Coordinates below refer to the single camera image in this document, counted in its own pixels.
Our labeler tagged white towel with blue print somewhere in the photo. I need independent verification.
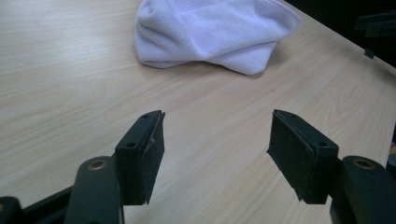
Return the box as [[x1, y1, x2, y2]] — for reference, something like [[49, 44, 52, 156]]
[[134, 0, 303, 77]]

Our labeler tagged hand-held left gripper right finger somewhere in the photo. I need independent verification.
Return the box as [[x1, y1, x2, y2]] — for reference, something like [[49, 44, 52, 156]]
[[266, 108, 340, 205]]

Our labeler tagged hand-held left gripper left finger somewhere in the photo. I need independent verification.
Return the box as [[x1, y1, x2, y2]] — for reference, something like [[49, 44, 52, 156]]
[[115, 109, 166, 206]]

